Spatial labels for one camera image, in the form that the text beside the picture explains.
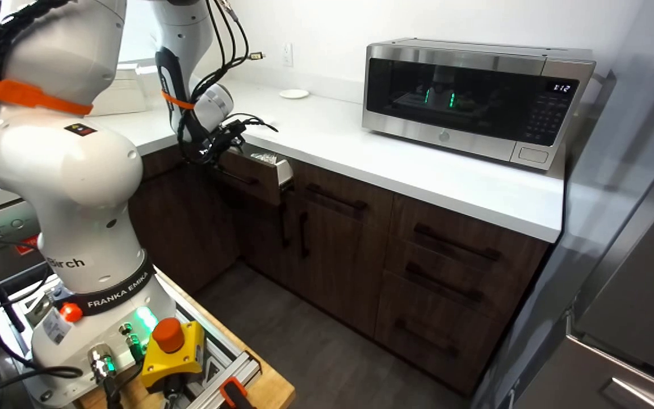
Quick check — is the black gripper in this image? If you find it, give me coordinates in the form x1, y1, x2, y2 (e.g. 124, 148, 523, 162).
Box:
189, 128, 258, 165

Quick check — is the black bar drawer handle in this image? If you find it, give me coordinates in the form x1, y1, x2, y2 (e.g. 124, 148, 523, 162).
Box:
393, 315, 464, 359
222, 154, 269, 189
414, 220, 504, 265
403, 260, 491, 305
303, 182, 367, 215

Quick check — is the dark wood drawer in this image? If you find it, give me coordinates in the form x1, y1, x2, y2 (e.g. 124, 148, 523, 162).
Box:
381, 242, 526, 322
393, 194, 554, 281
372, 272, 512, 397
288, 158, 400, 232
213, 144, 298, 208

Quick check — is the white plate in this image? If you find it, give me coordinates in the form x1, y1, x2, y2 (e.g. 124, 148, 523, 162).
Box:
275, 86, 314, 103

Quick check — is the dark wood cabinet door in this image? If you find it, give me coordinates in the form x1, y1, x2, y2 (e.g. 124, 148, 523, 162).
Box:
233, 197, 300, 303
293, 203, 391, 340

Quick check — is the white box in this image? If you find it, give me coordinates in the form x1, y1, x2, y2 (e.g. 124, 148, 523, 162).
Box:
91, 61, 157, 117

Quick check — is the yellow emergency stop button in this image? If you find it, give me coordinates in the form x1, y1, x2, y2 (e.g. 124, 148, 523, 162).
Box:
139, 315, 209, 394

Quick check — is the stainless steel microwave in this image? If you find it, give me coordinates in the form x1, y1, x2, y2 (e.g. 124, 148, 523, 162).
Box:
361, 36, 599, 174

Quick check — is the grey electronics box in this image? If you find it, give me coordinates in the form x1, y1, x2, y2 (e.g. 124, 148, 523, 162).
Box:
0, 196, 45, 286

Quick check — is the light wooden robot cart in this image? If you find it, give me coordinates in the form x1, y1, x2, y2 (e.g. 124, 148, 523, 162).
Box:
75, 265, 298, 409

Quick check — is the orange black clamp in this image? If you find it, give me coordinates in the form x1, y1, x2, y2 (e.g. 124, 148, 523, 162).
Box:
215, 374, 258, 409

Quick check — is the grey steel refrigerator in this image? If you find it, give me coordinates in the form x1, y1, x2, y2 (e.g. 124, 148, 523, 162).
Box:
469, 0, 654, 409

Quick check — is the narrow orange cable strap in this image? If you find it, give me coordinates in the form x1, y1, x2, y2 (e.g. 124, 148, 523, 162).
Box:
158, 89, 198, 114

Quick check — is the black bar door handle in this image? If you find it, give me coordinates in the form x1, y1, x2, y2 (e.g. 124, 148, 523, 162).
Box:
296, 208, 314, 262
275, 203, 293, 252

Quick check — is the white wall outlet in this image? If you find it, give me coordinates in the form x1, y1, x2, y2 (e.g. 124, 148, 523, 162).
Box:
280, 41, 298, 71

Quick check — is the wide orange cable strap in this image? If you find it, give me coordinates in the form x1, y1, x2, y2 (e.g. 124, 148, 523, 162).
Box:
0, 63, 96, 117

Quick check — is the aluminium profile rail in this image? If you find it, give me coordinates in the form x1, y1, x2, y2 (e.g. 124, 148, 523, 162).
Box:
187, 347, 264, 409

